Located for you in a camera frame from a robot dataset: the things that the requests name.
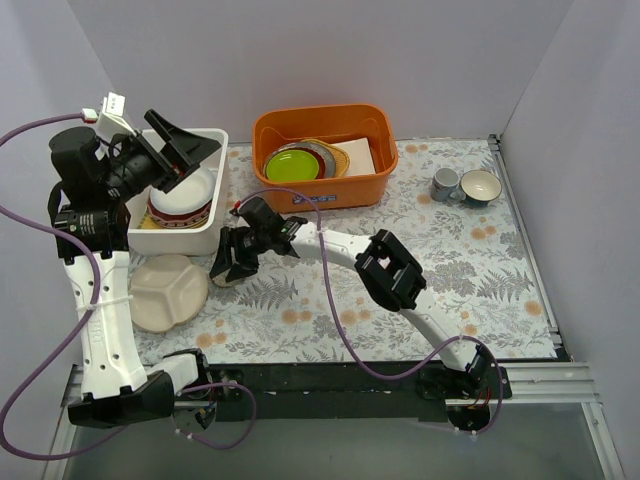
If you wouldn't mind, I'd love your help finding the white round plate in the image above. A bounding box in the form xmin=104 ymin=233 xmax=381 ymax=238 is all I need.
xmin=149 ymin=167 xmax=217 ymax=216

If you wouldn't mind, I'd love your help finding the red round plate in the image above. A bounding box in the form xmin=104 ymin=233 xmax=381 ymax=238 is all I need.
xmin=147 ymin=202 xmax=211 ymax=220

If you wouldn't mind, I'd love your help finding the cream divided plate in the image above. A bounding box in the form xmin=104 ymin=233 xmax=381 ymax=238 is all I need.
xmin=129 ymin=254 xmax=209 ymax=333

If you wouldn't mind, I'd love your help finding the speckled oval dish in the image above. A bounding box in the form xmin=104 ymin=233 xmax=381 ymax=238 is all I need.
xmin=211 ymin=274 xmax=239 ymax=288

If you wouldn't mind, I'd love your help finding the pink polka dot plate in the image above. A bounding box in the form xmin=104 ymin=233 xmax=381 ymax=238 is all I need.
xmin=152 ymin=217 xmax=208 ymax=229

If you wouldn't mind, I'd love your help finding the yellow bamboo mat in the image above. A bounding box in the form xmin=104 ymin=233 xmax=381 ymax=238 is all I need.
xmin=138 ymin=212 xmax=163 ymax=230

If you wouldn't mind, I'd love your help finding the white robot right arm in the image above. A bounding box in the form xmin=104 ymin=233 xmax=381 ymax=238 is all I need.
xmin=210 ymin=196 xmax=506 ymax=399

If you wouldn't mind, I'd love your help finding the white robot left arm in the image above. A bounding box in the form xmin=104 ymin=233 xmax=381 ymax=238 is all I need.
xmin=48 ymin=109 xmax=221 ymax=429

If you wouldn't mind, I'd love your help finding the white plastic bin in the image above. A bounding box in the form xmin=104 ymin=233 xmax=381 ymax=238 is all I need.
xmin=126 ymin=128 xmax=230 ymax=256

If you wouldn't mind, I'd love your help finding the orange plastic bin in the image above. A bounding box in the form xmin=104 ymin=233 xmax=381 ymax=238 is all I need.
xmin=252 ymin=104 xmax=398 ymax=213

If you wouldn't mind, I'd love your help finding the lime green plate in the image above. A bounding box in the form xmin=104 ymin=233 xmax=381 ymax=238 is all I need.
xmin=265 ymin=149 xmax=320 ymax=183

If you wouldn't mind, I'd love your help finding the grey rimmed plate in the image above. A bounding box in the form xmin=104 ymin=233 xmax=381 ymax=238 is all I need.
xmin=263 ymin=139 xmax=336 ymax=183

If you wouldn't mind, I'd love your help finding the yellow woven basket plate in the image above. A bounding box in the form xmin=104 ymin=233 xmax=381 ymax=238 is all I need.
xmin=304 ymin=139 xmax=350 ymax=178

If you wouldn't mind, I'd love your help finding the white square plate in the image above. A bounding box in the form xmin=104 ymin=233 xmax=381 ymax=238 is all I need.
xmin=333 ymin=137 xmax=376 ymax=177

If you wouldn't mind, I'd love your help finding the small patterned mug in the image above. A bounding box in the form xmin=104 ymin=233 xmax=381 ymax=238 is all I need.
xmin=430 ymin=167 xmax=466 ymax=202

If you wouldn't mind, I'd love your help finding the floral table mat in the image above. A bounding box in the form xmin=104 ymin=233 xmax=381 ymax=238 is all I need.
xmin=135 ymin=139 xmax=555 ymax=365

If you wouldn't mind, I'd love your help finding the green rimmed bowl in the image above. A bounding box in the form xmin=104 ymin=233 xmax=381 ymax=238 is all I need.
xmin=459 ymin=170 xmax=502 ymax=208

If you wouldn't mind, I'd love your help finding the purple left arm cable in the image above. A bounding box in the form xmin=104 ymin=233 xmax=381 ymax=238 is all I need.
xmin=0 ymin=110 xmax=259 ymax=460

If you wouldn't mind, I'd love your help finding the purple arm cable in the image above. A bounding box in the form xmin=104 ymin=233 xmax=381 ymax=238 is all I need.
xmin=0 ymin=110 xmax=259 ymax=460
xmin=232 ymin=187 xmax=504 ymax=434

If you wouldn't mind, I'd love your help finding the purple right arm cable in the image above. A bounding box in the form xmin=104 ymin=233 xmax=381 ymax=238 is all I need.
xmin=232 ymin=187 xmax=504 ymax=434

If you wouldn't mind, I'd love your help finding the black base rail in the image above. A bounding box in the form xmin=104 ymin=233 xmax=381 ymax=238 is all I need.
xmin=176 ymin=361 xmax=512 ymax=431

